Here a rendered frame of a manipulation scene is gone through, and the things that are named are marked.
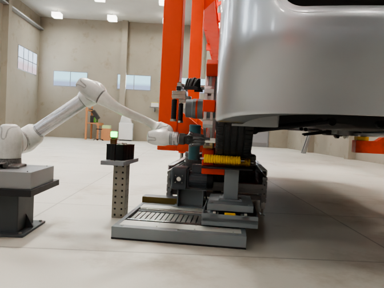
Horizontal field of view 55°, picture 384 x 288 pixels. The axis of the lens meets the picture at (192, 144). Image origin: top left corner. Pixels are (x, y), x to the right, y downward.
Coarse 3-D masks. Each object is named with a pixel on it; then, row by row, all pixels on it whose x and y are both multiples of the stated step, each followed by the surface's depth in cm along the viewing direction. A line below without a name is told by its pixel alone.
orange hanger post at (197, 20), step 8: (192, 0) 495; (200, 0) 494; (192, 8) 495; (200, 8) 494; (192, 16) 495; (200, 16) 494; (192, 24) 496; (200, 24) 495; (192, 32) 496; (200, 32) 495; (192, 40) 496; (200, 40) 495; (192, 48) 497; (200, 48) 495; (192, 56) 497; (200, 56) 496; (192, 64) 497; (200, 64) 496; (192, 72) 498; (200, 72) 497; (192, 96) 498
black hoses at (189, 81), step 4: (188, 80) 245; (192, 80) 243; (196, 80) 243; (200, 80) 246; (188, 84) 242; (192, 84) 241; (196, 84) 242; (200, 84) 250; (184, 88) 241; (188, 88) 240; (192, 88) 240; (196, 88) 240; (200, 88) 252
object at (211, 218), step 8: (208, 200) 288; (208, 216) 238; (216, 216) 238; (224, 216) 237; (232, 216) 237; (240, 216) 236; (248, 216) 236; (256, 216) 245; (208, 224) 238; (216, 224) 238; (224, 224) 237; (232, 224) 237; (240, 224) 236; (248, 224) 236; (256, 224) 235
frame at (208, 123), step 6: (216, 78) 269; (216, 84) 273; (210, 90) 234; (216, 90) 277; (204, 114) 235; (210, 114) 234; (204, 120) 235; (210, 120) 234; (204, 126) 236; (210, 126) 236; (204, 132) 240; (210, 132) 239; (204, 144) 248; (210, 144) 248
